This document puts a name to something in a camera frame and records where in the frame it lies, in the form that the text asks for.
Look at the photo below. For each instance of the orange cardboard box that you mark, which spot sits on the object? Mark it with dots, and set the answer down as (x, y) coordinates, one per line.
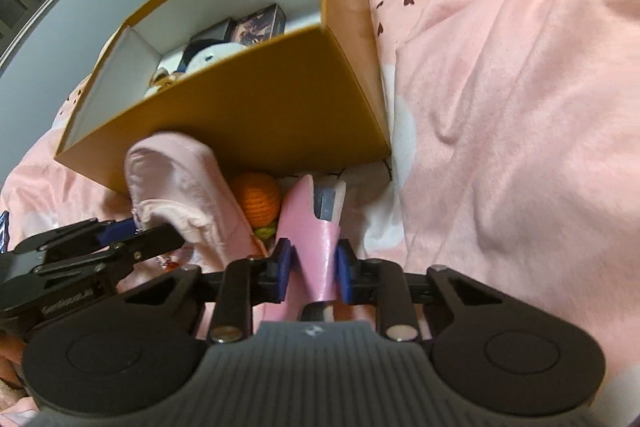
(280, 107)

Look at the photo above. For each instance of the dark printed card box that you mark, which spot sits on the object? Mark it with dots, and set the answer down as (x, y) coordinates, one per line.
(260, 24)

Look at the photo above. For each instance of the glossy pink case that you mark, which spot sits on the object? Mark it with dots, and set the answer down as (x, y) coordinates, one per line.
(310, 252)

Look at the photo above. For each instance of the pale pink cloth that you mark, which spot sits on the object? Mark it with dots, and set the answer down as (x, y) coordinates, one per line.
(185, 187)

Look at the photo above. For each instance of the white plush toy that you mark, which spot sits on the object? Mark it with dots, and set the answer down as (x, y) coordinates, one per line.
(215, 57)

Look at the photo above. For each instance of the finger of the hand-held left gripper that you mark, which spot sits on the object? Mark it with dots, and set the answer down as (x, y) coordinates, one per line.
(115, 232)
(150, 242)

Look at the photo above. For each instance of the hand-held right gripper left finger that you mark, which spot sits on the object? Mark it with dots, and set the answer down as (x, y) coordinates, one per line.
(284, 267)

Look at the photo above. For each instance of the orange crochet ball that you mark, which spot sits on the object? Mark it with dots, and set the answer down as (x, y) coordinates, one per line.
(256, 199)

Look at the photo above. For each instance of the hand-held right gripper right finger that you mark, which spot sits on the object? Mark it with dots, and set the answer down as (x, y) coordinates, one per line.
(344, 272)

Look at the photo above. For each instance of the small brown white plush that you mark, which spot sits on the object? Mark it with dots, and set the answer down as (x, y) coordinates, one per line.
(164, 81)

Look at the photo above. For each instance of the pink printed blanket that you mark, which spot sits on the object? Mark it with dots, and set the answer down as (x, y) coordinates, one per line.
(500, 107)

